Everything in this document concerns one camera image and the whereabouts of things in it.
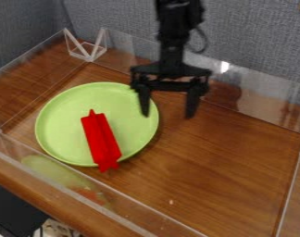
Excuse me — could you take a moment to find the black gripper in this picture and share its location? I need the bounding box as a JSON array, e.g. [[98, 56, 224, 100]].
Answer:
[[130, 45, 212, 119]]

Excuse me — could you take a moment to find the red cross-shaped bar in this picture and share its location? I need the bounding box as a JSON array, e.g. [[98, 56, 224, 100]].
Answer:
[[81, 109, 122, 172]]

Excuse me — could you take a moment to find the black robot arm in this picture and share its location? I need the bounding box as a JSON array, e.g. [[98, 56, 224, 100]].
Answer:
[[130, 0, 212, 119]]

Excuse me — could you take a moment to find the green round plate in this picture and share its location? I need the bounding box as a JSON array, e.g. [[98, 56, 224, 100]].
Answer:
[[35, 82, 159, 167]]

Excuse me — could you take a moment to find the black cable loop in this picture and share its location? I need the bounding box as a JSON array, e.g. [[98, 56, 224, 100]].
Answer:
[[185, 26, 209, 54]]

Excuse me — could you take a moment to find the clear acrylic corner bracket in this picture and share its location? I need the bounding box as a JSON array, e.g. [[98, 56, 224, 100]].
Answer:
[[63, 28, 109, 62]]

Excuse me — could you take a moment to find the clear acrylic enclosure wall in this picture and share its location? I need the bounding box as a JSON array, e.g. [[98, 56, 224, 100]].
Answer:
[[0, 30, 300, 237]]

